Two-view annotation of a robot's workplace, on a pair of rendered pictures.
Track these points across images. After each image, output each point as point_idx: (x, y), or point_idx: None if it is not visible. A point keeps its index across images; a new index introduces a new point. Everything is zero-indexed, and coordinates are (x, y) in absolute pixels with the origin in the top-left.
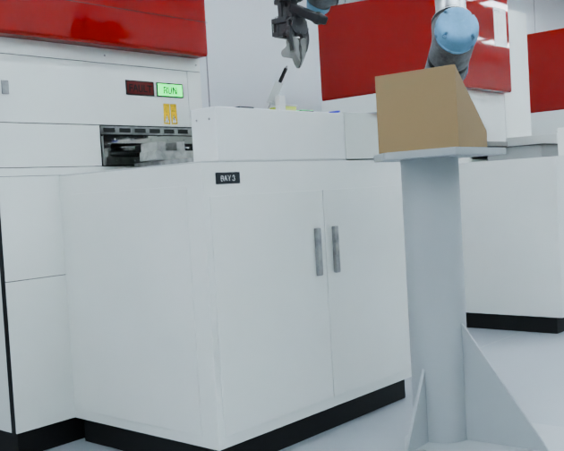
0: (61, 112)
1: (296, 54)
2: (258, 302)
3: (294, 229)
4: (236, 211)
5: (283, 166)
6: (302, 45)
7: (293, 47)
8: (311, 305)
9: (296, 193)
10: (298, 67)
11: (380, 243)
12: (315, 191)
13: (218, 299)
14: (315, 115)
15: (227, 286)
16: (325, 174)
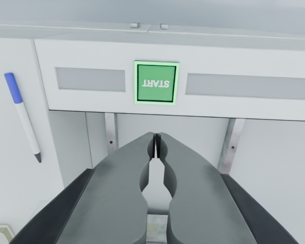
0: None
1: (193, 155)
2: (236, 30)
3: (198, 31)
4: (298, 37)
5: (233, 38)
6: (133, 199)
7: (234, 181)
8: (172, 27)
9: (200, 33)
10: (160, 132)
11: (55, 23)
12: (162, 31)
13: (281, 33)
14: (148, 42)
15: (275, 33)
16: (135, 33)
